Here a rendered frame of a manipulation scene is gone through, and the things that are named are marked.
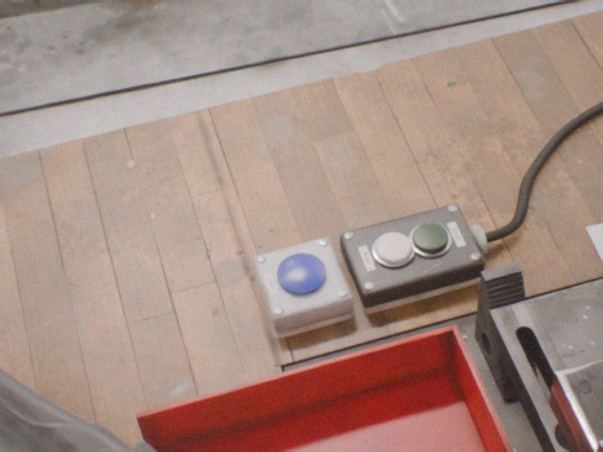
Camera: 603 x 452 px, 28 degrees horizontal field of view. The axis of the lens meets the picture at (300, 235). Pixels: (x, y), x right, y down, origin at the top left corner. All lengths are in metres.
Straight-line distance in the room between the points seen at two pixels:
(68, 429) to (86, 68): 2.04
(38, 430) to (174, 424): 0.40
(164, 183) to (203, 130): 0.07
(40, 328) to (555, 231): 0.44
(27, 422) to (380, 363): 0.45
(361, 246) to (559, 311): 0.17
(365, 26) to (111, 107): 0.55
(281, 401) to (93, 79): 1.65
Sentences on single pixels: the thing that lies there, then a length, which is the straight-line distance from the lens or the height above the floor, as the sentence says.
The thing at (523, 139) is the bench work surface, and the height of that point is 0.90.
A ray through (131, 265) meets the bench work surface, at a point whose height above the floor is 0.90.
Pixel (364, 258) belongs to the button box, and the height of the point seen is 0.93.
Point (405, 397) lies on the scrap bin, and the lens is 0.95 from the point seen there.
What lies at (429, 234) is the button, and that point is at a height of 0.94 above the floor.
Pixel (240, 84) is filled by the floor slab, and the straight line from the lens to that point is 2.44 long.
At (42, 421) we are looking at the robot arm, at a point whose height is 1.29.
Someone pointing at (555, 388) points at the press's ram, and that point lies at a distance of 0.70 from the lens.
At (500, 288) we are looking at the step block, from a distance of 0.92.
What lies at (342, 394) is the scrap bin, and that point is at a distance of 0.95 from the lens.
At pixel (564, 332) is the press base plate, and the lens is 1.00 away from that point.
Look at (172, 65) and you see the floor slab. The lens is 2.50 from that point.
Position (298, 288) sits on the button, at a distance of 0.97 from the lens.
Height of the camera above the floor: 1.73
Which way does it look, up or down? 53 degrees down
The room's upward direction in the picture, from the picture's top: 5 degrees counter-clockwise
